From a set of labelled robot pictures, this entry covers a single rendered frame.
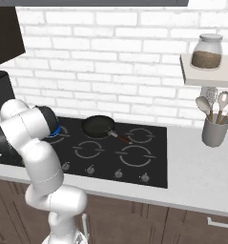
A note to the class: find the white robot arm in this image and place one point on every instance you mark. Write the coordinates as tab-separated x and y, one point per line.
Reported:
42	165

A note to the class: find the black frying pan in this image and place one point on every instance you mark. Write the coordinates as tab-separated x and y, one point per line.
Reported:
98	126

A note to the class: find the black hob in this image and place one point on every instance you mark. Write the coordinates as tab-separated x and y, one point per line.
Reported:
102	165

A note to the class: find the grey hob knob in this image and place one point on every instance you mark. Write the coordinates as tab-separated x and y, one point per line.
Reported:
118	173
145	177
90	170
66	166

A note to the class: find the brown cupboard door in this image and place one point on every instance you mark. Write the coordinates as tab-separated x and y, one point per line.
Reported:
121	222
10	213

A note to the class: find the pale slotted spatula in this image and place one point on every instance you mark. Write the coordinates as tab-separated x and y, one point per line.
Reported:
211	94

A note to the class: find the grey utensil pot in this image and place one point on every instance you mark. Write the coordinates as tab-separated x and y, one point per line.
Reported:
215	133

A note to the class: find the pale pasta spoon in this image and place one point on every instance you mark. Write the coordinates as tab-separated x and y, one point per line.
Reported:
223	98

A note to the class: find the glass jar with brown contents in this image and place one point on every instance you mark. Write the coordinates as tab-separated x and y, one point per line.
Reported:
206	55

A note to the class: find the black tall appliance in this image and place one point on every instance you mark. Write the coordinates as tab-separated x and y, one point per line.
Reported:
1	92

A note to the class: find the grey range hood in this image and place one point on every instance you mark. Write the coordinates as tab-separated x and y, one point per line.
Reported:
87	2

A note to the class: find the brown drawer front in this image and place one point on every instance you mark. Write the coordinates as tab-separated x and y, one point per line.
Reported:
188	230

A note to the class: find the white wall shelf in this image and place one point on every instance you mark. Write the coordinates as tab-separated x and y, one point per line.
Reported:
207	77

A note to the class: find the dark wall cupboard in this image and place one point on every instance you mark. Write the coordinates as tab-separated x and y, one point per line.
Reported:
5	31

